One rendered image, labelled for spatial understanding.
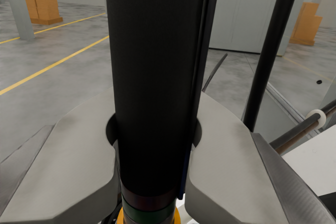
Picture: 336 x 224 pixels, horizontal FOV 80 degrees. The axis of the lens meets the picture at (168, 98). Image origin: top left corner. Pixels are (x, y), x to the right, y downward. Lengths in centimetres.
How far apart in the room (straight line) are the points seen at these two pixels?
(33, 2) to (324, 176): 849
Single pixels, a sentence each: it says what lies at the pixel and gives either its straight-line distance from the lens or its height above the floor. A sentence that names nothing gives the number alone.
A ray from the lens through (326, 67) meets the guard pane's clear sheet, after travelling 112.
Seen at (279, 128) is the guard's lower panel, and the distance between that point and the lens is 134.
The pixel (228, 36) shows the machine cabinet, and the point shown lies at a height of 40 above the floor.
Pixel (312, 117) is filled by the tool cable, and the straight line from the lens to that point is 36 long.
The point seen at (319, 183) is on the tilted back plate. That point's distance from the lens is 52.
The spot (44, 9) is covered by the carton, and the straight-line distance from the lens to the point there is 837.
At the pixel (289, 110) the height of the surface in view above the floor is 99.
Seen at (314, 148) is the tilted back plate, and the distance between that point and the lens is 55.
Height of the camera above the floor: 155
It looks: 30 degrees down
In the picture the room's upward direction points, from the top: 4 degrees clockwise
